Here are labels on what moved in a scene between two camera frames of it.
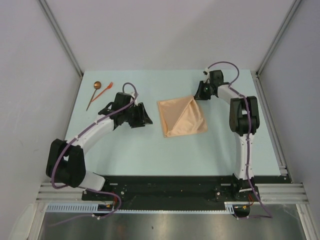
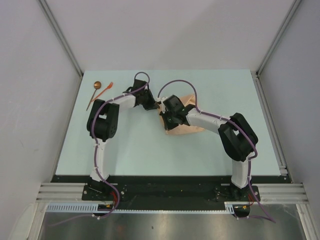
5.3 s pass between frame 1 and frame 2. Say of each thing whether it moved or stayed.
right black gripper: moved
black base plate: stayed
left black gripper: moved
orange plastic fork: stayed
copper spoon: stayed
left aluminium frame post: stayed
